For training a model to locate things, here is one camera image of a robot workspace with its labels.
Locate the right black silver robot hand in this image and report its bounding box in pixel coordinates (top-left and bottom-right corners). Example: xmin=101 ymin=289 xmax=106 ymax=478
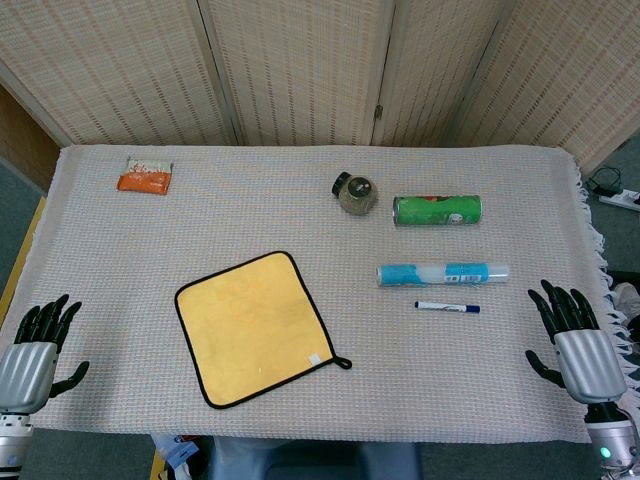
xmin=524 ymin=278 xmax=630 ymax=405

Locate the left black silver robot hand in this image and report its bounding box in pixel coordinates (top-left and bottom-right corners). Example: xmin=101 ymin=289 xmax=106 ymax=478
xmin=0 ymin=293 xmax=92 ymax=416

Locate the yellow black-edged cloth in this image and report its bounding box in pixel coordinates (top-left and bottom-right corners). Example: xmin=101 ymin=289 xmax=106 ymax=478
xmin=173 ymin=250 xmax=353 ymax=411

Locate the white sneaker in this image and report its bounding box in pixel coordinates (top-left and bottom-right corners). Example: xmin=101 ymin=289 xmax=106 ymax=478
xmin=613 ymin=282 xmax=640 ymax=326

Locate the blue whiteboard marker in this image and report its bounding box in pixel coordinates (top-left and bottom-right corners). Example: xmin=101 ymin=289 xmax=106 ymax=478
xmin=413 ymin=300 xmax=482 ymax=315

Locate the white power strip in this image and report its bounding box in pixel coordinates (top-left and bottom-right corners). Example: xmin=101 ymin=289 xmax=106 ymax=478
xmin=598 ymin=188 xmax=640 ymax=211

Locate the blue white plastic bag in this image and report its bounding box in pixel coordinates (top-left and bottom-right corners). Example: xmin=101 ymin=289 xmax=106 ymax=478
xmin=149 ymin=433 xmax=212 ymax=480

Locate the blue cling film roll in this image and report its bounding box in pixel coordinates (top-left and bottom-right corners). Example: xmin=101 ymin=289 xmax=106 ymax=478
xmin=375 ymin=261 xmax=512 ymax=290

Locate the green chip can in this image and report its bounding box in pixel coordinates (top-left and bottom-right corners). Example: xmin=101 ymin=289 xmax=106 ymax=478
xmin=391 ymin=194 xmax=484 ymax=228

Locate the orange snack packet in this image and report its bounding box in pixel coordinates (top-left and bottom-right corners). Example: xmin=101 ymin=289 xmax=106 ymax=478
xmin=116 ymin=155 xmax=175 ymax=197

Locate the brown wooden cabinet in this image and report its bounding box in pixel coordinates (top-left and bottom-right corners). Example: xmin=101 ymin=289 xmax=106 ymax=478
xmin=0 ymin=84 xmax=62 ymax=194

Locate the white woven fringed tablecloth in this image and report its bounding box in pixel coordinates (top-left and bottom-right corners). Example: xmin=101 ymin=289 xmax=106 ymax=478
xmin=0 ymin=143 xmax=640 ymax=446

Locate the glass spice jar black lid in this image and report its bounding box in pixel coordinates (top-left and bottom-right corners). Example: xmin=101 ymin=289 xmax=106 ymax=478
xmin=329 ymin=171 xmax=380 ymax=217

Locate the blue grey robot torso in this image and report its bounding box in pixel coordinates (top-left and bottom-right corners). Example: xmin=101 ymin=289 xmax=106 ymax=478
xmin=207 ymin=435 xmax=424 ymax=480

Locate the woven bamboo folding screen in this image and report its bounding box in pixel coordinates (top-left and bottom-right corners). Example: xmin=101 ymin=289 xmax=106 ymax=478
xmin=0 ymin=0 xmax=640 ymax=174

